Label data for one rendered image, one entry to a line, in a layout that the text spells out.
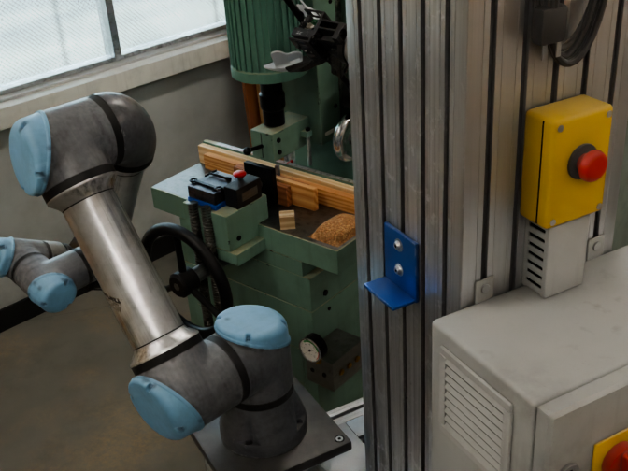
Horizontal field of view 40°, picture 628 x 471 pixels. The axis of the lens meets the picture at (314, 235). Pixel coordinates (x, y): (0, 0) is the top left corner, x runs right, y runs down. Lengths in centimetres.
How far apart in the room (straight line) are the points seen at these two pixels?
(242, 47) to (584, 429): 123
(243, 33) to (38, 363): 172
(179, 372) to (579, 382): 60
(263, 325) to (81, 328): 206
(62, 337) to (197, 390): 208
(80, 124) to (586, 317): 77
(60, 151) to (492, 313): 66
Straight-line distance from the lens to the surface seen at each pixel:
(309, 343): 193
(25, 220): 336
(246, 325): 136
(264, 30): 189
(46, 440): 290
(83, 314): 345
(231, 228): 190
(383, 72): 106
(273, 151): 201
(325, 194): 201
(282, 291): 201
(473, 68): 93
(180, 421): 129
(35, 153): 130
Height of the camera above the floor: 182
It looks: 29 degrees down
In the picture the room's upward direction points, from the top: 4 degrees counter-clockwise
